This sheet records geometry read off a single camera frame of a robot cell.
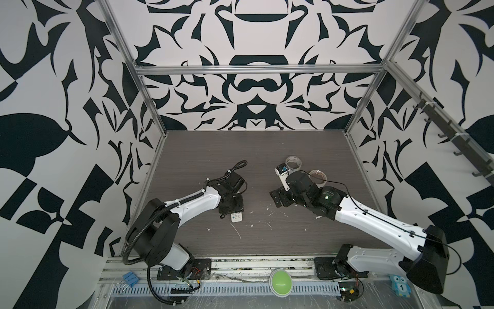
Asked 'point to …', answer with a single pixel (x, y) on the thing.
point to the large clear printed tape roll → (293, 163)
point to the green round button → (280, 282)
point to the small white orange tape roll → (318, 177)
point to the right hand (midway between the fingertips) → (280, 187)
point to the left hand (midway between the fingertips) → (241, 205)
